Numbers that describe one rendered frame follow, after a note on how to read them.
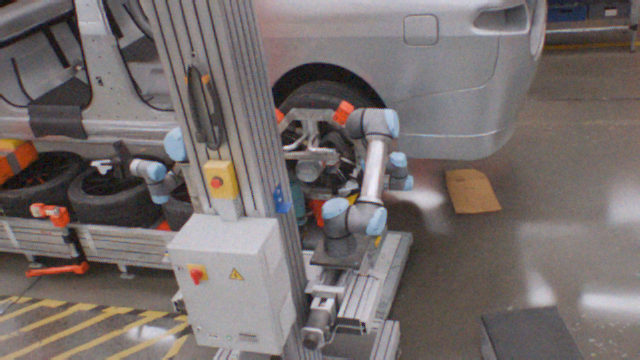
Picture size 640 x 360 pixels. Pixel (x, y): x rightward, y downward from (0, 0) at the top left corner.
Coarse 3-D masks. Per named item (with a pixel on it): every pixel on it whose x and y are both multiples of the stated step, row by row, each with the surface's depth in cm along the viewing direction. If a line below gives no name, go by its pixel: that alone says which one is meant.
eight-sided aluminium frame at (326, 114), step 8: (296, 112) 323; (304, 112) 321; (312, 112) 320; (320, 112) 319; (328, 112) 317; (288, 120) 325; (328, 120) 317; (280, 128) 330; (336, 128) 319; (344, 128) 317; (344, 136) 320; (360, 160) 324; (360, 168) 327; (288, 176) 348; (304, 184) 352; (304, 192) 348; (312, 192) 347; (320, 192) 348; (328, 192) 346; (344, 192) 339; (328, 200) 345
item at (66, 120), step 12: (36, 108) 416; (48, 108) 412; (60, 108) 409; (72, 108) 406; (36, 120) 418; (48, 120) 414; (60, 120) 411; (72, 120) 408; (36, 132) 422; (48, 132) 420; (60, 132) 415; (72, 132) 412; (84, 132) 409
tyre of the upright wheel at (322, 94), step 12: (312, 84) 339; (324, 84) 335; (336, 84) 336; (300, 96) 327; (312, 96) 324; (324, 96) 322; (336, 96) 325; (348, 96) 328; (360, 96) 334; (288, 108) 331; (312, 108) 327; (324, 108) 324; (336, 108) 322; (372, 108) 335; (300, 180) 355
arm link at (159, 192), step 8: (168, 176) 273; (152, 184) 265; (160, 184) 266; (168, 184) 270; (176, 184) 274; (152, 192) 267; (160, 192) 267; (168, 192) 271; (152, 200) 271; (160, 200) 269; (168, 200) 272
